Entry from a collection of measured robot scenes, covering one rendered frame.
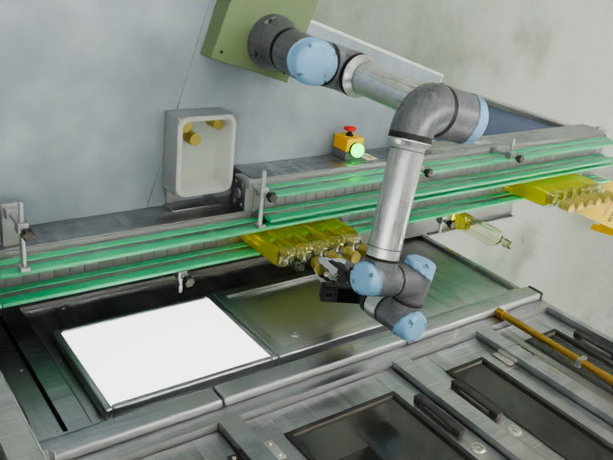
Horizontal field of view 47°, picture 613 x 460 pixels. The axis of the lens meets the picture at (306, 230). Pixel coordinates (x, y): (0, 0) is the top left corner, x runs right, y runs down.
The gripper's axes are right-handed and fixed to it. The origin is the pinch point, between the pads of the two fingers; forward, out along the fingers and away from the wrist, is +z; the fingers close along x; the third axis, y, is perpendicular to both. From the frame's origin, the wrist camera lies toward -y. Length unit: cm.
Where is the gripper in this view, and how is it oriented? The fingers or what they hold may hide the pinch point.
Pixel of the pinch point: (318, 267)
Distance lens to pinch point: 189.3
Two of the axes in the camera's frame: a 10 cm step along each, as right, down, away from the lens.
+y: 8.0, -1.6, 5.7
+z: -5.9, -3.8, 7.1
